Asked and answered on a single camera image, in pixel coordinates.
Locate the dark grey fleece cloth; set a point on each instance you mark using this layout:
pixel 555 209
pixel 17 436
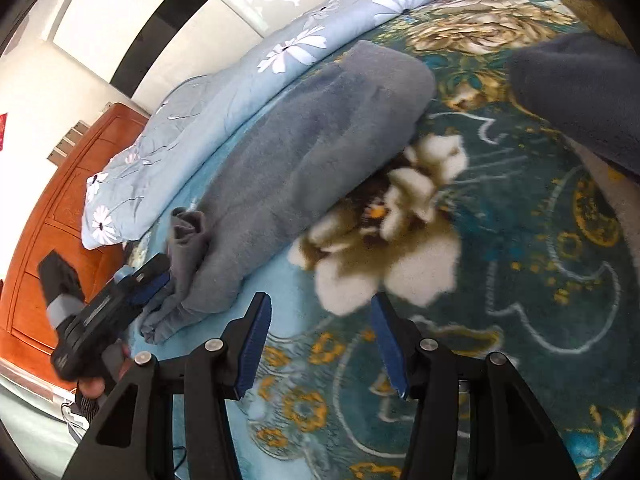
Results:
pixel 580 90

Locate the person's left hand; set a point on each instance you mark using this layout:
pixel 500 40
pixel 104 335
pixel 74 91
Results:
pixel 93 386

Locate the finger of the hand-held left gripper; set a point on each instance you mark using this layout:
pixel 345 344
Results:
pixel 152 264
pixel 150 286

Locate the teal floral blanket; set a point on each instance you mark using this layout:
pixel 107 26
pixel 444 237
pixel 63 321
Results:
pixel 500 240

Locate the wooden headboard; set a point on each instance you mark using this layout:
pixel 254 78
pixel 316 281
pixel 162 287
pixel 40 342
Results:
pixel 65 210

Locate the light blue floral quilt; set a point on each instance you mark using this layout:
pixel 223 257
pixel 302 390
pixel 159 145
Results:
pixel 210 110

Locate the grey fleece pants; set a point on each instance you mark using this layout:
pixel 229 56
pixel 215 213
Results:
pixel 320 130

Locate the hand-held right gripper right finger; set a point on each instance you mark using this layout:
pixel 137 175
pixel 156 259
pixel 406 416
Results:
pixel 391 347

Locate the person's left forearm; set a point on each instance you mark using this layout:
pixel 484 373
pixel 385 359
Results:
pixel 86 407

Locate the brown plush toy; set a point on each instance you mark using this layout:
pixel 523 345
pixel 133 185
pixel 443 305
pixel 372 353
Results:
pixel 590 5

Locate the white glossy wardrobe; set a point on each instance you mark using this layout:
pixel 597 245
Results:
pixel 240 0

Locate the red wall decoration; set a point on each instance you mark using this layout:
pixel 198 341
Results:
pixel 3 132

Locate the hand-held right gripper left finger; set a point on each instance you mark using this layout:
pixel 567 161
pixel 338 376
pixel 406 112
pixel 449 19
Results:
pixel 253 345

